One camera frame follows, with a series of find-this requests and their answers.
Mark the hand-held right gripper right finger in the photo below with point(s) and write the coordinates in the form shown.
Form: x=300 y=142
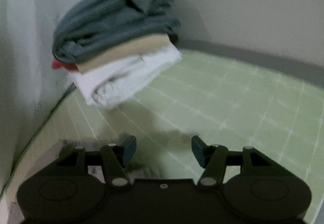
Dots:
x=198 y=150

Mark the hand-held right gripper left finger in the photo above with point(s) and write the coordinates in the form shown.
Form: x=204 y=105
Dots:
x=129 y=149

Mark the grey garment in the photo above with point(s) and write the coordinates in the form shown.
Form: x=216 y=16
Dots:
x=106 y=26

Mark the green grid mat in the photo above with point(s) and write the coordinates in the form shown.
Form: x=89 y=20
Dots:
x=215 y=92

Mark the white folded garment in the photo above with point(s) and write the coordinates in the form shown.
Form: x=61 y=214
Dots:
x=121 y=79

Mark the beige folded garment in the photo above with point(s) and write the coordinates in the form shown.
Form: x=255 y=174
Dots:
x=121 y=55

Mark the red folded garment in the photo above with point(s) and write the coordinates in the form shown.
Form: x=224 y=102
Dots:
x=60 y=65

